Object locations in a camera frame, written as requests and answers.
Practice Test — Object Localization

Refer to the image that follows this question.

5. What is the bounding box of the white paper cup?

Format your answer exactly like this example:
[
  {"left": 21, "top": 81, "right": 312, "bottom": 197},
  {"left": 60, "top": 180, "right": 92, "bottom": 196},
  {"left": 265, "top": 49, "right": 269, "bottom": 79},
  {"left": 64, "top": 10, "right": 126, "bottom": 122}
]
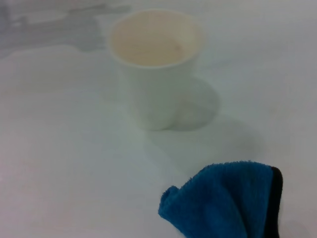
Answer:
[{"left": 107, "top": 8, "right": 205, "bottom": 131}]

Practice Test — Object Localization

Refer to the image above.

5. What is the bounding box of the blue rag with black trim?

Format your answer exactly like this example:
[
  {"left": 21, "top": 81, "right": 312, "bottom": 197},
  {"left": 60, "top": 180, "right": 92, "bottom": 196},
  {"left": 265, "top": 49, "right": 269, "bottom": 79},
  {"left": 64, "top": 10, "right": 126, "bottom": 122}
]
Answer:
[{"left": 158, "top": 160, "right": 284, "bottom": 238}]

